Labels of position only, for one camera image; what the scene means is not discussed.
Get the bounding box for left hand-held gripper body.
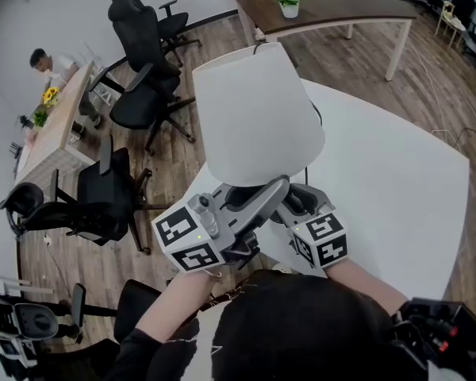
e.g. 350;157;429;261
151;190;263;272

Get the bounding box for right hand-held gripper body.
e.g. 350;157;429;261
289;203;348;269

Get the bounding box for white table lamp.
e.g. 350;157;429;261
191;40;326;188

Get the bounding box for person's left forearm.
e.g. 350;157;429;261
133;268;217;347

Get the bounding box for person's right forearm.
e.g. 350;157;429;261
325;256;410;318

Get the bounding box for light wooden desk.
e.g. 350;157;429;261
13;60;101;198

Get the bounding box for dark brown desk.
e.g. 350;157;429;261
229;0;418;82

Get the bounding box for person's black shirt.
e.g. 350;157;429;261
102;270;405;381

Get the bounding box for black device with red buttons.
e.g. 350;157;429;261
389;298;476;381

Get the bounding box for black high-back office chair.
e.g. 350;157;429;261
89;0;198;156

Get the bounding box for white side table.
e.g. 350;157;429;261
0;275;55;297

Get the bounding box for grey black office chair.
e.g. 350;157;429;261
0;291;64;372

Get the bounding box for potted sunflowers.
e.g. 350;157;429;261
42;87;61;109

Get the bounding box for green plant in white pot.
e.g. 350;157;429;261
273;0;304;19

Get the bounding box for small pale wooden chair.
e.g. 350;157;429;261
435;0;467;49

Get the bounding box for white floor cable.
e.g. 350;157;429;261
410;41;462;151
42;232;72;297

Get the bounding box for white frame chair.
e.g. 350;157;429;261
79;40;122;107

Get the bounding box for black floor cable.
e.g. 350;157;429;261
451;120;476;143

